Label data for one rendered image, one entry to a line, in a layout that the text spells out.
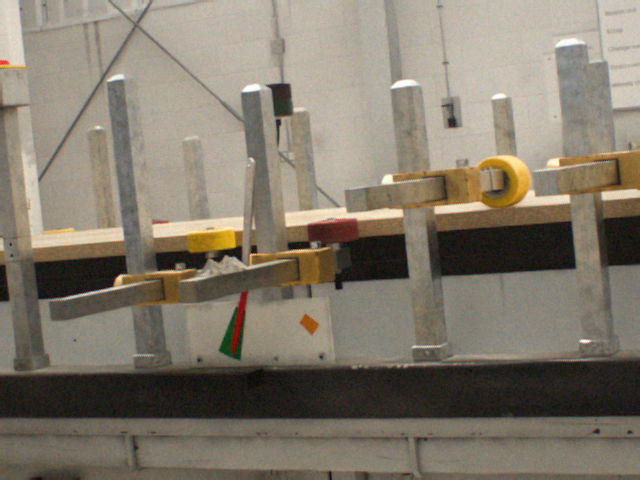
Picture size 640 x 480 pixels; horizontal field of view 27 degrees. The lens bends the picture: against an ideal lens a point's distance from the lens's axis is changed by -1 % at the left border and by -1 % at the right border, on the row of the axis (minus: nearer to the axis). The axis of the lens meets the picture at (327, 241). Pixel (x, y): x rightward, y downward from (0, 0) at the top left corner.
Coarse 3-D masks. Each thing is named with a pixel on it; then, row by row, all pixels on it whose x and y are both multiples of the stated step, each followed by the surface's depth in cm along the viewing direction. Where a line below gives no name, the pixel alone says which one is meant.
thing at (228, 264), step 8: (224, 256) 188; (208, 264) 187; (216, 264) 187; (224, 264) 188; (232, 264) 185; (240, 264) 189; (200, 272) 186; (208, 272) 186; (216, 272) 186; (224, 272) 184
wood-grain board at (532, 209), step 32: (608, 192) 228; (160, 224) 324; (192, 224) 297; (224, 224) 274; (288, 224) 235; (384, 224) 219; (448, 224) 214; (480, 224) 211; (512, 224) 208; (0, 256) 259; (64, 256) 251; (96, 256) 248
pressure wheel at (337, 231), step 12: (312, 228) 214; (324, 228) 212; (336, 228) 212; (348, 228) 213; (312, 240) 214; (324, 240) 212; (336, 240) 212; (348, 240) 213; (336, 276) 216; (336, 288) 216
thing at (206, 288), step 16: (336, 256) 213; (240, 272) 189; (256, 272) 192; (272, 272) 196; (288, 272) 200; (336, 272) 216; (192, 288) 180; (208, 288) 182; (224, 288) 185; (240, 288) 189; (256, 288) 192
